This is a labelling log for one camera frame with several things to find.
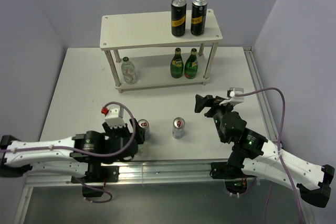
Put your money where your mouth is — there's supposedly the black can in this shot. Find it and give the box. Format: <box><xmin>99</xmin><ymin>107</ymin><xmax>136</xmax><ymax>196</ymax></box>
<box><xmin>171</xmin><ymin>0</ymin><xmax>187</xmax><ymax>37</ymax></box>
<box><xmin>191</xmin><ymin>0</ymin><xmax>208</xmax><ymax>36</ymax></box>

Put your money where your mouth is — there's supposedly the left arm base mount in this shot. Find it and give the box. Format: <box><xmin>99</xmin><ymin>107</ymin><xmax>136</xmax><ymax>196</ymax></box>
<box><xmin>71</xmin><ymin>165</ymin><xmax>119</xmax><ymax>204</ymax></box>

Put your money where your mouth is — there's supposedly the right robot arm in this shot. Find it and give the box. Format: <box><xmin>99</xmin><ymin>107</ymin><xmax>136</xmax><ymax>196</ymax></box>
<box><xmin>194</xmin><ymin>94</ymin><xmax>335</xmax><ymax>208</ymax></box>

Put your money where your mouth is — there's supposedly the silver can red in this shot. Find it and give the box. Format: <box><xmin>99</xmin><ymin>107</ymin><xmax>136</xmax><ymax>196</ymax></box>
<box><xmin>172</xmin><ymin>117</ymin><xmax>185</xmax><ymax>139</ymax></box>
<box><xmin>138</xmin><ymin>119</ymin><xmax>151</xmax><ymax>141</ymax></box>

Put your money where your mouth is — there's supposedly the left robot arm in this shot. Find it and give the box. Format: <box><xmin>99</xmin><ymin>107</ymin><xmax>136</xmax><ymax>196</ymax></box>
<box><xmin>1</xmin><ymin>123</ymin><xmax>145</xmax><ymax>183</ymax></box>

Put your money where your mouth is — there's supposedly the black can right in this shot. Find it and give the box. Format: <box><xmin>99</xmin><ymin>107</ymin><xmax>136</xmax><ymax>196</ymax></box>
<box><xmin>191</xmin><ymin>0</ymin><xmax>208</xmax><ymax>36</ymax></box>

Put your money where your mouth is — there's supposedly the silver can red top right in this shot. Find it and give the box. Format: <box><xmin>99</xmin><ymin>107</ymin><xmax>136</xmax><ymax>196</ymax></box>
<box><xmin>172</xmin><ymin>117</ymin><xmax>185</xmax><ymax>139</ymax></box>

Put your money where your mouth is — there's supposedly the black can left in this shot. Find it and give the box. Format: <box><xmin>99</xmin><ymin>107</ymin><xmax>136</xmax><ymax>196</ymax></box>
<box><xmin>171</xmin><ymin>0</ymin><xmax>187</xmax><ymax>37</ymax></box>

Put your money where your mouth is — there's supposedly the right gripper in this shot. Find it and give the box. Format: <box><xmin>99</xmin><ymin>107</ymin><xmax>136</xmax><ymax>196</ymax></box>
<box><xmin>194</xmin><ymin>94</ymin><xmax>235</xmax><ymax>142</ymax></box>

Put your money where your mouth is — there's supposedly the clear bottle green cap back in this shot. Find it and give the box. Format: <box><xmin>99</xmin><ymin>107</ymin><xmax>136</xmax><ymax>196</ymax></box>
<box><xmin>121</xmin><ymin>57</ymin><xmax>137</xmax><ymax>84</ymax></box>

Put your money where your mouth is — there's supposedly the green glass bottle front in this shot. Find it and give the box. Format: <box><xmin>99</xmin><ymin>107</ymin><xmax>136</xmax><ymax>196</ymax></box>
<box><xmin>170</xmin><ymin>48</ymin><xmax>184</xmax><ymax>79</ymax></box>

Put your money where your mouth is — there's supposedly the white two-tier shelf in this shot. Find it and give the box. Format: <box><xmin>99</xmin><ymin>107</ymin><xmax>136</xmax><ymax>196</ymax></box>
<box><xmin>100</xmin><ymin>9</ymin><xmax>223</xmax><ymax>93</ymax></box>

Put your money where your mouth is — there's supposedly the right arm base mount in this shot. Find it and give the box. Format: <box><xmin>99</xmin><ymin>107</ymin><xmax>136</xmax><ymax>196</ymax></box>
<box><xmin>209</xmin><ymin>153</ymin><xmax>258</xmax><ymax>199</ymax></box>

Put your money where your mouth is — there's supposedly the aluminium side rail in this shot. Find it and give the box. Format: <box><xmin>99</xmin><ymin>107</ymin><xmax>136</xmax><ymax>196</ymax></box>
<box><xmin>243</xmin><ymin>47</ymin><xmax>316</xmax><ymax>223</ymax></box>

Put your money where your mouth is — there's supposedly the green glass bottle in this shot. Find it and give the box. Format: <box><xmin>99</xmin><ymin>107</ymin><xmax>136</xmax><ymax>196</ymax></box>
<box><xmin>184</xmin><ymin>48</ymin><xmax>198</xmax><ymax>79</ymax></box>
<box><xmin>170</xmin><ymin>48</ymin><xmax>184</xmax><ymax>79</ymax></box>

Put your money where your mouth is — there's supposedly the aluminium front rail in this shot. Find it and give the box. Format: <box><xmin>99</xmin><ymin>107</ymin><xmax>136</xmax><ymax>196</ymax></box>
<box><xmin>25</xmin><ymin>159</ymin><xmax>227</xmax><ymax>187</ymax></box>

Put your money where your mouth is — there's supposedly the green glass bottle back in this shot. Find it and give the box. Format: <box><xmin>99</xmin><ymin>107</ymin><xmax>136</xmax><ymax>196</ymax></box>
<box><xmin>184</xmin><ymin>48</ymin><xmax>198</xmax><ymax>79</ymax></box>

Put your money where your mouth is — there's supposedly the clear bottle green cap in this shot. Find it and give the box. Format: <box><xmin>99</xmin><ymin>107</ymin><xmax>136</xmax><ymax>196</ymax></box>
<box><xmin>121</xmin><ymin>57</ymin><xmax>137</xmax><ymax>84</ymax></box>
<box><xmin>137</xmin><ymin>143</ymin><xmax>146</xmax><ymax>155</ymax></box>

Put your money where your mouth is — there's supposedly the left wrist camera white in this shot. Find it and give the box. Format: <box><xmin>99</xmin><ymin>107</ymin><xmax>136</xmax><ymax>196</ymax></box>
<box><xmin>101</xmin><ymin>105</ymin><xmax>126</xmax><ymax>129</ymax></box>

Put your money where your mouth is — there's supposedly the clear bottle green cap front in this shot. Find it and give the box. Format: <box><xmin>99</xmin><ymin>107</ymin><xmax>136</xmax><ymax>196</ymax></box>
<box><xmin>137</xmin><ymin>143</ymin><xmax>146</xmax><ymax>155</ymax></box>

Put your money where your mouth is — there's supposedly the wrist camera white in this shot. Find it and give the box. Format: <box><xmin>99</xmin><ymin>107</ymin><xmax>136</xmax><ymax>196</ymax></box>
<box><xmin>101</xmin><ymin>105</ymin><xmax>126</xmax><ymax>129</ymax></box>
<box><xmin>219</xmin><ymin>88</ymin><xmax>244</xmax><ymax>106</ymax></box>

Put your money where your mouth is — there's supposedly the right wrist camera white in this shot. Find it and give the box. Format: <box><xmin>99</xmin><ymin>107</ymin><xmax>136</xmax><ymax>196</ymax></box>
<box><xmin>219</xmin><ymin>88</ymin><xmax>244</xmax><ymax>106</ymax></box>

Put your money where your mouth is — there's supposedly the silver can red top left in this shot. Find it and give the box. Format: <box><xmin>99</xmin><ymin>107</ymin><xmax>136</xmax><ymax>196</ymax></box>
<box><xmin>138</xmin><ymin>119</ymin><xmax>151</xmax><ymax>141</ymax></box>

